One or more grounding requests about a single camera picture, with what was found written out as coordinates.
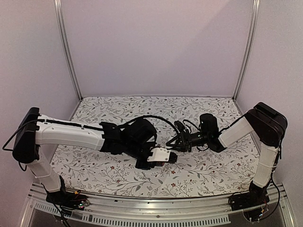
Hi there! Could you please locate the right aluminium frame post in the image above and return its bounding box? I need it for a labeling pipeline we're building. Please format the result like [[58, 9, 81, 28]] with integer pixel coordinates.
[[232, 0, 260, 102]]

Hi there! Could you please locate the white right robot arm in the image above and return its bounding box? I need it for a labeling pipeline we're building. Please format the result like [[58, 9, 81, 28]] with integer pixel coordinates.
[[166, 102, 288, 206]]

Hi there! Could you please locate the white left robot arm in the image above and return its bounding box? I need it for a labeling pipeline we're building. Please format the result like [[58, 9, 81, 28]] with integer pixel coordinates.
[[10, 107, 170, 205]]

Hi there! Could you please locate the front aluminium rail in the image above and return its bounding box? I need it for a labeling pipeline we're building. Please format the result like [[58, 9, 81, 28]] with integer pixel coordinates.
[[20, 183, 299, 227]]

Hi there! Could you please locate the left black camera cable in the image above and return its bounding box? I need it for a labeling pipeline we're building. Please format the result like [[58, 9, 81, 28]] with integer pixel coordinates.
[[123, 115, 179, 135]]

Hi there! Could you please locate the floral patterned table mat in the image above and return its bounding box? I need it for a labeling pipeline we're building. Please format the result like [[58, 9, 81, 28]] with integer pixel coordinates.
[[51, 96, 259, 198]]

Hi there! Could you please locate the right black camera cable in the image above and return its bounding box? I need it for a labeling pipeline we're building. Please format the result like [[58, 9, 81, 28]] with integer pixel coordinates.
[[183, 119, 202, 133]]

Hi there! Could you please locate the left aluminium frame post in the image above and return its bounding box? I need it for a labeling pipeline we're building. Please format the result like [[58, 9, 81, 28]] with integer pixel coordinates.
[[53, 0, 83, 101]]

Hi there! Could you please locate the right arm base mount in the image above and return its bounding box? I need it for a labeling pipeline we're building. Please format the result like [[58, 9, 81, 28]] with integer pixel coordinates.
[[228, 182, 269, 222]]

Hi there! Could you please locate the aluminium frame post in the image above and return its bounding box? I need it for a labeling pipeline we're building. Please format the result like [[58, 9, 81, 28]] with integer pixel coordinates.
[[232, 0, 260, 102], [53, 0, 83, 101]]

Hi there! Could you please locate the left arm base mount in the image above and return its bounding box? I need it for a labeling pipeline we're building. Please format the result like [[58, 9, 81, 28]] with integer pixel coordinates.
[[44, 176, 90, 215]]

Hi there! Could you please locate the black camera cable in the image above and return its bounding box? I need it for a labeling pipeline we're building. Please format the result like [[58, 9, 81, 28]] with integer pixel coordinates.
[[123, 115, 179, 135], [183, 119, 202, 133]]

